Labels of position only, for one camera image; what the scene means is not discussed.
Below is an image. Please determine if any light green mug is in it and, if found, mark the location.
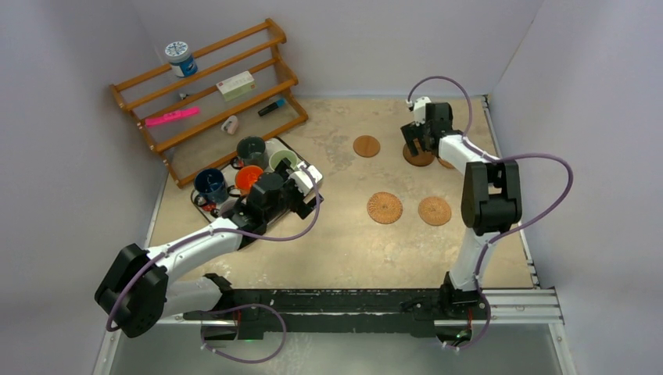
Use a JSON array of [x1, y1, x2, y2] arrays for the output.
[[269, 149, 298, 170]]

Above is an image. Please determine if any dark grooved wooden coaster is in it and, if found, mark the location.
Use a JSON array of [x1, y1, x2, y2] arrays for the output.
[[403, 144, 435, 167]]

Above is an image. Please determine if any white strawberry metal tray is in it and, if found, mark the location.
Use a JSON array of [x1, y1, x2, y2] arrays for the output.
[[190, 137, 323, 223]]

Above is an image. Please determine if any plain round wooden coaster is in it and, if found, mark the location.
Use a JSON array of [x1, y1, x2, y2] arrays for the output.
[[353, 135, 381, 158]]

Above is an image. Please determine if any woven rattan round coaster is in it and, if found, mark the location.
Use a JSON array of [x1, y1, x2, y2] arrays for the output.
[[367, 191, 403, 224]]

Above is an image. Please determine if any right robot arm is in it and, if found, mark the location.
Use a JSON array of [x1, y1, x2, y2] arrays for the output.
[[401, 97, 522, 318]]

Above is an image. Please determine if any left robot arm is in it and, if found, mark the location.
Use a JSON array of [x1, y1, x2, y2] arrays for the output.
[[95, 218, 278, 338]]

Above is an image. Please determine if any orange mug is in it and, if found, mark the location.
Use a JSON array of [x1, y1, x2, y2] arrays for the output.
[[228, 166, 263, 197]]

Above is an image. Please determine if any dark green mug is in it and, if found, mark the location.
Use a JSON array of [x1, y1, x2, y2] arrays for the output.
[[231, 136, 269, 170]]

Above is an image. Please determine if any lilac purple mug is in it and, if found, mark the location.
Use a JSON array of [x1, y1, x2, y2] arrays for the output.
[[217, 200, 237, 219]]

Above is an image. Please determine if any dark blue mug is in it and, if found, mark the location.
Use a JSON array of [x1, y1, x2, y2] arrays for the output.
[[193, 168, 229, 203]]

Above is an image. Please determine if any black blue marker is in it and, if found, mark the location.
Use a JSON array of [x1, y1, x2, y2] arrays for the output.
[[258, 98, 286, 117]]

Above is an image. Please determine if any small white pink object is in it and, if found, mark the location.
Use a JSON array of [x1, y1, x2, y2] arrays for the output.
[[221, 115, 239, 135]]

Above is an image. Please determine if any white green small box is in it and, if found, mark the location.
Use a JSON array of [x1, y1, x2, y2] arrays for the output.
[[216, 70, 256, 102]]

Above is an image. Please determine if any wooden tiered shelf rack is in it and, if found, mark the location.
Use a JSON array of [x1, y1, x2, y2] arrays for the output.
[[109, 18, 309, 188]]

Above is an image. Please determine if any pink highlighter marker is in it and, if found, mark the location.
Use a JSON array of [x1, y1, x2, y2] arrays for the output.
[[145, 106, 200, 127]]

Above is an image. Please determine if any blue white lidded jar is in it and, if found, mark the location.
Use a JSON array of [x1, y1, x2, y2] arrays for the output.
[[164, 41, 198, 78]]

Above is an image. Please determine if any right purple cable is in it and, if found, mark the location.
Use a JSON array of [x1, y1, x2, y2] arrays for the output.
[[406, 76, 575, 353]]

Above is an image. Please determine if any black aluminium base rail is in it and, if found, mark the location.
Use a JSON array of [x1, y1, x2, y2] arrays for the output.
[[106, 287, 563, 343]]

